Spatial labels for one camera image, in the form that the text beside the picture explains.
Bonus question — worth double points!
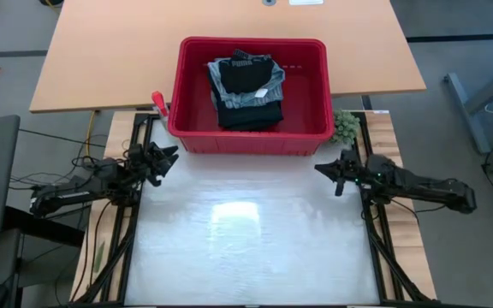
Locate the dark blue denim jeans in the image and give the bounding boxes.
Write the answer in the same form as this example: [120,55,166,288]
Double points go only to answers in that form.
[209,72,285,133]

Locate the red plastic bin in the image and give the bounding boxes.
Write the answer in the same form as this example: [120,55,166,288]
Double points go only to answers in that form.
[166,36,336,157]

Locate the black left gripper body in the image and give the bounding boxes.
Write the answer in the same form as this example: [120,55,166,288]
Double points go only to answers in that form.
[126,142,167,188]

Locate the yellow cable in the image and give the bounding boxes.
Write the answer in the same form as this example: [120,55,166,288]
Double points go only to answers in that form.
[84,110,100,145]

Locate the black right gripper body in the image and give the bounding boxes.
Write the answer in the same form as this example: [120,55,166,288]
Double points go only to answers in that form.
[336,149,371,190]

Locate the grey metal table leg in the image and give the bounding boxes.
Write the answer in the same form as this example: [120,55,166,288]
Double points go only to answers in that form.
[443,55,493,155]

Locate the black garment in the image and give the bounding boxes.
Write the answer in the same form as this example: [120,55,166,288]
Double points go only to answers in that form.
[218,48,276,96]

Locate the blue striped garment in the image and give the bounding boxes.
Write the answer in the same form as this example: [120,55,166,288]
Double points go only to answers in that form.
[206,53,287,110]

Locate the green pen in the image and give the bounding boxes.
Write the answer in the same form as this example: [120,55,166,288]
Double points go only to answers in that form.
[92,241,107,274]

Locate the light brown wooden desk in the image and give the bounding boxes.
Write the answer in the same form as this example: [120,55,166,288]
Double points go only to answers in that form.
[29,0,427,113]

